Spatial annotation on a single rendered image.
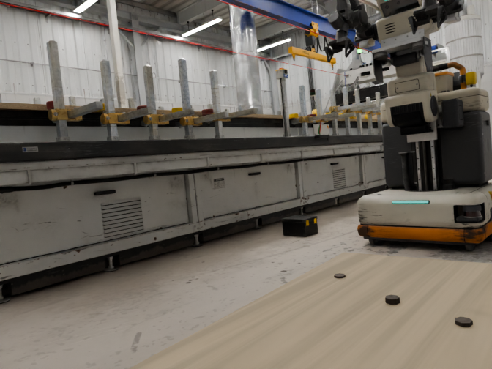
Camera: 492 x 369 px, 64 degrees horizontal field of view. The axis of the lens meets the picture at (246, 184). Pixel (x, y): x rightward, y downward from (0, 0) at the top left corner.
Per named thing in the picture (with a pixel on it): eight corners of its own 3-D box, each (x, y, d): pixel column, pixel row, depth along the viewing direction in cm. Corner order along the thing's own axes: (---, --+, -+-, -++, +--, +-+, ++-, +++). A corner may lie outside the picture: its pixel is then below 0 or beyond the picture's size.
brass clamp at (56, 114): (83, 120, 185) (82, 109, 185) (53, 119, 175) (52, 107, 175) (77, 121, 189) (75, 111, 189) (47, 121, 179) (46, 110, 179)
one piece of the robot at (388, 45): (384, 83, 217) (381, 44, 216) (437, 72, 199) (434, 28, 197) (370, 81, 206) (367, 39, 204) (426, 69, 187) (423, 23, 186)
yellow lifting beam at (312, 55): (336, 67, 895) (335, 53, 893) (292, 57, 769) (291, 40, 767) (332, 68, 901) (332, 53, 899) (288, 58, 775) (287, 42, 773)
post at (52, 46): (69, 146, 181) (57, 40, 179) (61, 146, 179) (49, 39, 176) (66, 147, 184) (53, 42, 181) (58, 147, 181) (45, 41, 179)
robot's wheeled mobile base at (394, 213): (401, 220, 274) (398, 184, 273) (509, 222, 231) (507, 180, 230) (355, 239, 225) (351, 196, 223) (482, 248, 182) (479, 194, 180)
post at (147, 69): (160, 152, 219) (151, 64, 216) (155, 152, 216) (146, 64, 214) (157, 153, 221) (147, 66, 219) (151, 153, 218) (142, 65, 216)
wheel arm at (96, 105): (104, 110, 166) (102, 100, 165) (96, 110, 163) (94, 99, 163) (59, 124, 195) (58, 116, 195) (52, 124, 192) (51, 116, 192)
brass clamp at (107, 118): (130, 123, 204) (129, 113, 204) (106, 123, 194) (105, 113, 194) (124, 124, 208) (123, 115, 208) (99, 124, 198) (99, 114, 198)
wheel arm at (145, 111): (154, 115, 184) (153, 105, 184) (148, 115, 182) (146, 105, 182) (107, 127, 213) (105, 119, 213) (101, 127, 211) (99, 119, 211)
